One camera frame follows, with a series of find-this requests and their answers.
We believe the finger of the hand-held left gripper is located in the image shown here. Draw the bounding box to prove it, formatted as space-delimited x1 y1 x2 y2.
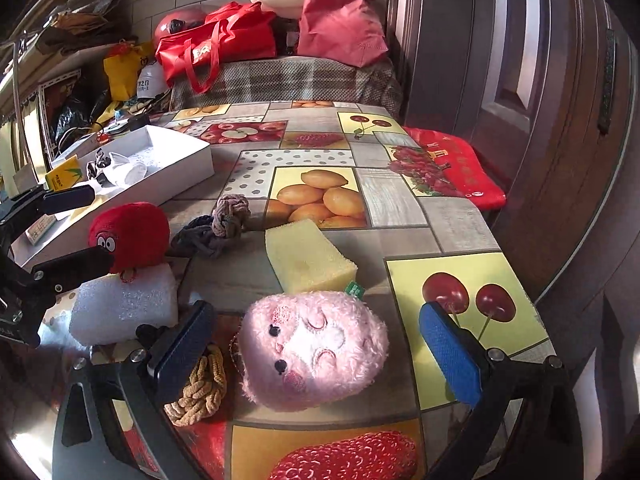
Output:
42 184 97 217
31 246 117 294

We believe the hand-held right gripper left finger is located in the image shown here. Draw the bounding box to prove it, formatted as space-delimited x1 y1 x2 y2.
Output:
52 301 217 480

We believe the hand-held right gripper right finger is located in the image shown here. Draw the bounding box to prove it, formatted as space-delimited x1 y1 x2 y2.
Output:
419 301 586 480

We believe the tan knotted rope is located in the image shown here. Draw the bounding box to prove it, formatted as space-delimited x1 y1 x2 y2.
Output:
161 344 229 429

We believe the dark brown knotted rope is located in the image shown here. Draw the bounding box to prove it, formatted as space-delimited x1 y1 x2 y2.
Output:
86 149 115 182

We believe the white foam block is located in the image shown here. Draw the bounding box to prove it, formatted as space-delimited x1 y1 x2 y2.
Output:
68 264 181 347

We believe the red plush toy with face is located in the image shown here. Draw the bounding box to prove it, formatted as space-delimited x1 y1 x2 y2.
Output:
88 201 172 277

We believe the white cardboard box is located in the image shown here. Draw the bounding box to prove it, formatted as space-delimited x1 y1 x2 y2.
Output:
49 125 212 211

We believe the pink plush toy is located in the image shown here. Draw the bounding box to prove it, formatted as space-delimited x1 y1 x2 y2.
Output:
236 290 391 414

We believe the yellow sponge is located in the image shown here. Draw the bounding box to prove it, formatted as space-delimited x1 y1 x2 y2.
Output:
264 219 362 296

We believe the yellow packet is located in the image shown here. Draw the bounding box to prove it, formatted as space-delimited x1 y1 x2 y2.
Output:
44 155 84 193

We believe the black plastic bag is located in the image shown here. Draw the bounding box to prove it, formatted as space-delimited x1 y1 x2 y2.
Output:
49 89 112 142

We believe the grey brown scrunchie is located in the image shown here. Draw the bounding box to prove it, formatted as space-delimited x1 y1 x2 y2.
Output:
171 214 243 261

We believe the yellow bag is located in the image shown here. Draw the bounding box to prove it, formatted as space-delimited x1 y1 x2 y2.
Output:
102 41 157 102

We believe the white printed bag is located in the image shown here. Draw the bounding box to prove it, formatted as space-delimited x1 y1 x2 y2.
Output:
136 59 174 99

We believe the fruit print tablecloth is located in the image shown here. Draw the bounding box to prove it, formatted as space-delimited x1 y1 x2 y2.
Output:
15 100 557 480

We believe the red printed cushion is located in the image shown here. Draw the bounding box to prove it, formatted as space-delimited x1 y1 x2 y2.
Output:
389 126 507 212

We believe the brown wooden door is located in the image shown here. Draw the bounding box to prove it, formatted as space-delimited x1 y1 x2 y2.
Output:
492 0 640 480

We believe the red helmet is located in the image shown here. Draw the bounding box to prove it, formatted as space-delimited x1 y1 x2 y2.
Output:
151 6 209 52

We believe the red tote bag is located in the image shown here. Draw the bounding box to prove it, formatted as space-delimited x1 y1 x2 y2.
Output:
154 1 279 95

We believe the plaid blanket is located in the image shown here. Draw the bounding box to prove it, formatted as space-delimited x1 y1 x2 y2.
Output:
169 54 404 117

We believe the dark panelled door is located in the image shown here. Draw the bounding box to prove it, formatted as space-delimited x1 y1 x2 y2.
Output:
387 0 551 171

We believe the pink-red fabric bag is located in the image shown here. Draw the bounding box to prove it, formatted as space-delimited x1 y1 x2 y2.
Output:
296 0 390 69

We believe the pink-grey knotted rope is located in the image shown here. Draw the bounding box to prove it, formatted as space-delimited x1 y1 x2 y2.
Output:
210 193 252 239

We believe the long dark door handle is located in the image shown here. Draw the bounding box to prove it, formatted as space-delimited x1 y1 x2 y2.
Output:
596 29 619 137

